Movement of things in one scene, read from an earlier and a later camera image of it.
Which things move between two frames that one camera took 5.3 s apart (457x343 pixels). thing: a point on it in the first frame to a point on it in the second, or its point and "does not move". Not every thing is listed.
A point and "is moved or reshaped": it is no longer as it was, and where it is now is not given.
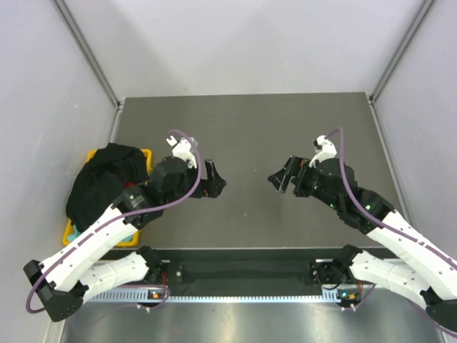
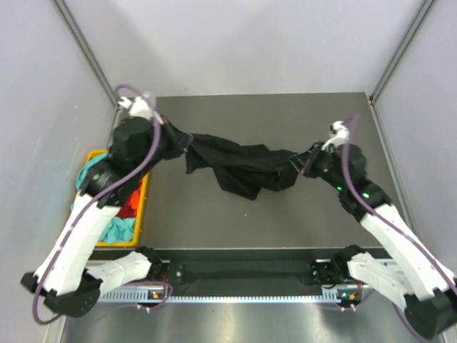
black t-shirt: [95, 181] is moved or reshaped
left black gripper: [212, 186] to [178, 141]
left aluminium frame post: [63, 10] does not move
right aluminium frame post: [382, 83] does not move
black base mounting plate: [242, 269] does not move
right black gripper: [295, 166] to [305, 162]
